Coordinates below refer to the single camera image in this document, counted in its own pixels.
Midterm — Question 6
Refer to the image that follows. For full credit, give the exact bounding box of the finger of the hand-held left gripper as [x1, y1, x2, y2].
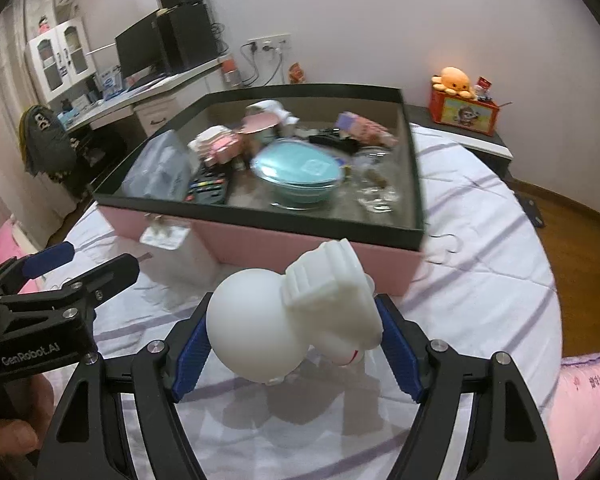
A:
[0, 241, 76, 306]
[0, 254, 141, 331]

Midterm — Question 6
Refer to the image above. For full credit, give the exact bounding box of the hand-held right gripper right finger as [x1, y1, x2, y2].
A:
[372, 294, 561, 480]

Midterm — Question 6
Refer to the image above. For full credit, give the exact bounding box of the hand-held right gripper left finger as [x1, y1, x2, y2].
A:
[35, 292, 216, 480]

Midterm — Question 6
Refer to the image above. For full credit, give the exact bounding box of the white figurine toy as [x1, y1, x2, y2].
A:
[206, 238, 384, 386]

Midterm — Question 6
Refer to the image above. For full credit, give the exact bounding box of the black remote control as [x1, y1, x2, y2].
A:
[185, 165, 231, 204]

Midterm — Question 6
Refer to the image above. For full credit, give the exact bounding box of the pink box with black rim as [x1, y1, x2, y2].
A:
[92, 86, 427, 297]

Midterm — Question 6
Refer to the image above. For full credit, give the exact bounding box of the small pink block toy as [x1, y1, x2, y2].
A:
[189, 125, 246, 167]

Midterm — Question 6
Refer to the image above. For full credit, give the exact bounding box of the clear glass bottle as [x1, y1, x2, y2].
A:
[350, 146, 398, 213]

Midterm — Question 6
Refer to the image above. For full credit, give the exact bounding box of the rose gold round tin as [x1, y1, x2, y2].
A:
[237, 112, 281, 143]

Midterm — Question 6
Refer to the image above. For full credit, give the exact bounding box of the large pink block toy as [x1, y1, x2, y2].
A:
[335, 111, 398, 148]

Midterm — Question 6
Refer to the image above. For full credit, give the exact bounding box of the large white power adapter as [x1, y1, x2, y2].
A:
[246, 100, 301, 127]

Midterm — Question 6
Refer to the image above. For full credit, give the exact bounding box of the person's left hand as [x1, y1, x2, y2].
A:
[0, 374, 56, 461]

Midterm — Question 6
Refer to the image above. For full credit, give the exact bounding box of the pink blanket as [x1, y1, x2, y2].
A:
[0, 220, 46, 301]

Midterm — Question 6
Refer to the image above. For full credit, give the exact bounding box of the white striped quilt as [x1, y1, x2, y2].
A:
[35, 125, 566, 480]

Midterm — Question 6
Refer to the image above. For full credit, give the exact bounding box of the black office chair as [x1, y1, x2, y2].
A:
[45, 125, 131, 206]

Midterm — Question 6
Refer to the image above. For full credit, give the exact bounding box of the clear plastic case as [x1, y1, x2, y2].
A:
[122, 130, 193, 201]

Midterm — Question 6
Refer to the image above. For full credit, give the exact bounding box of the dark printed jacket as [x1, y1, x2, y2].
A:
[20, 105, 78, 176]

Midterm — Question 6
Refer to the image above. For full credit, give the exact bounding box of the beige curtain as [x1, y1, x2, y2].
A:
[0, 50, 38, 246]

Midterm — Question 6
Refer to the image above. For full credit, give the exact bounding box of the white desk drawer unit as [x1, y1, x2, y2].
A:
[134, 94, 201, 136]

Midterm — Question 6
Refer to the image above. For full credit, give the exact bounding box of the white desk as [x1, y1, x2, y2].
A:
[60, 55, 231, 136]

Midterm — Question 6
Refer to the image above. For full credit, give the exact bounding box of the blue white box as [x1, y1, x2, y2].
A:
[97, 65, 123, 98]

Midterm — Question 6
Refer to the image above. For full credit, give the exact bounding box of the dark floor object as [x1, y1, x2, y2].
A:
[520, 197, 546, 228]

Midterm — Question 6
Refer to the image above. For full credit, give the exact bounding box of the white glass door cabinet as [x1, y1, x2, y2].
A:
[25, 16, 98, 106]

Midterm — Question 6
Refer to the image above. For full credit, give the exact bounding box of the pink printed pillow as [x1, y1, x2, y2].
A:
[547, 347, 600, 480]

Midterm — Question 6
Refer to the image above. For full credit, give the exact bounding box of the teal round lidded container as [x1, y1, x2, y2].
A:
[252, 139, 348, 209]

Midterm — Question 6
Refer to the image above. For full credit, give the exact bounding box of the dark topped nightstand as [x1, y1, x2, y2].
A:
[405, 105, 515, 181]

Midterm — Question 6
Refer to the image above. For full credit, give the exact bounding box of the black computer monitor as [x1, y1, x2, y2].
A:
[114, 10, 168, 78]

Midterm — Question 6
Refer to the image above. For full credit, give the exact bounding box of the bottle with orange cap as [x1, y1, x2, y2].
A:
[222, 57, 242, 88]

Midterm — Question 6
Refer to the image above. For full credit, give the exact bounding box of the black computer tower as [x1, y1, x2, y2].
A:
[155, 2, 220, 73]

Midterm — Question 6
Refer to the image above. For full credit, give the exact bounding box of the red tin box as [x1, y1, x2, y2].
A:
[428, 87, 503, 137]

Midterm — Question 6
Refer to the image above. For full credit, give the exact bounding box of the orange plush octopus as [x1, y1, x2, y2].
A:
[431, 66, 476, 99]

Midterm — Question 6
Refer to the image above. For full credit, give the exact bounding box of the black power cable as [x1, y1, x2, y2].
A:
[240, 42, 286, 88]

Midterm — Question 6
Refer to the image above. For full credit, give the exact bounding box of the white wall socket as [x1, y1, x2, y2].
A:
[247, 34, 292, 53]

